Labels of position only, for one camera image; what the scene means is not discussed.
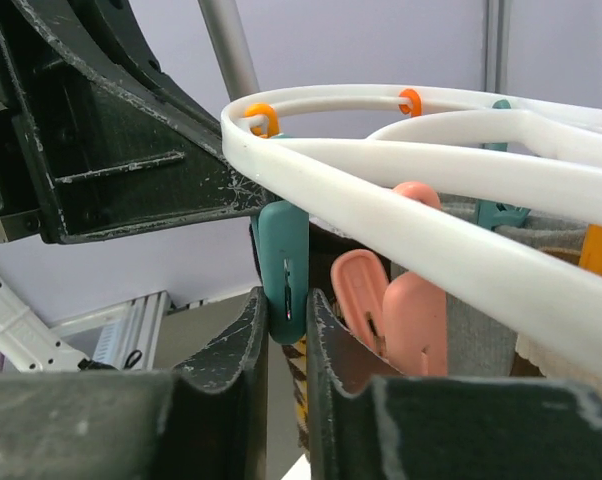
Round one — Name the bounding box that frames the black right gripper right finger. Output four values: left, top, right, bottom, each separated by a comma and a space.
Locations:
307, 290, 602, 479

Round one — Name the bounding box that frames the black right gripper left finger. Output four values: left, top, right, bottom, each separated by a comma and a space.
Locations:
0, 287, 268, 479

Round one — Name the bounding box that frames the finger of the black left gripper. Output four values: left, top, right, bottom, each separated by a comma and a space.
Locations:
0, 1, 273, 244

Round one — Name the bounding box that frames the brown argyle sock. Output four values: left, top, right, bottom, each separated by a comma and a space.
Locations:
281, 336, 310, 461

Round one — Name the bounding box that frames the teal peg being squeezed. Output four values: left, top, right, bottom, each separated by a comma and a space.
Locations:
251, 200, 309, 345

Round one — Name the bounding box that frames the white oval peg hanger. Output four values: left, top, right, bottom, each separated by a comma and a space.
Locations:
219, 83, 602, 389

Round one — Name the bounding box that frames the pink clothes peg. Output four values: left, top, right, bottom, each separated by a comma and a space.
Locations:
329, 180, 450, 377

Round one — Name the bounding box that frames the beige brown sock left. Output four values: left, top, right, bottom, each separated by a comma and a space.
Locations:
514, 247, 602, 399

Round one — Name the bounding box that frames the white drying rack stand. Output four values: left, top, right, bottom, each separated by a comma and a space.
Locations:
198, 0, 260, 101

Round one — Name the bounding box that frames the teal clothes peg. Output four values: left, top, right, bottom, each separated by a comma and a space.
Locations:
474, 99, 530, 231

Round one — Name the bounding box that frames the orange clothes peg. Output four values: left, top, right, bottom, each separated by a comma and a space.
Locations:
399, 88, 423, 118

